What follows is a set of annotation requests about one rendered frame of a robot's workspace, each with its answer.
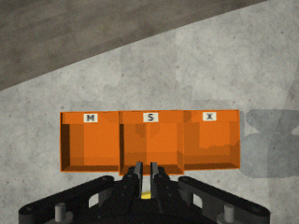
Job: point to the orange rack of three bins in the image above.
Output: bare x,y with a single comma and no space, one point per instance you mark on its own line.
208,143

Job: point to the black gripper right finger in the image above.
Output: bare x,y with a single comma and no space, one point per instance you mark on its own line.
175,198

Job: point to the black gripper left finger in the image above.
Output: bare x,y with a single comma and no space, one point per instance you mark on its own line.
116,197

